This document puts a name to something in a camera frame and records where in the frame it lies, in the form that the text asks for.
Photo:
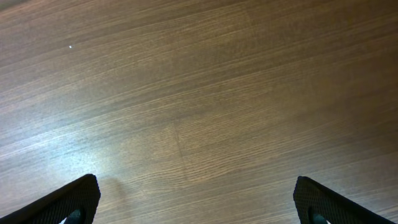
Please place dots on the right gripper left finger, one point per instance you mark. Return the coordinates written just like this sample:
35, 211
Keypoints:
75, 202

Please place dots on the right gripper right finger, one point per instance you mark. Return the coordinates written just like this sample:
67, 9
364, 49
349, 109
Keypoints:
316, 203

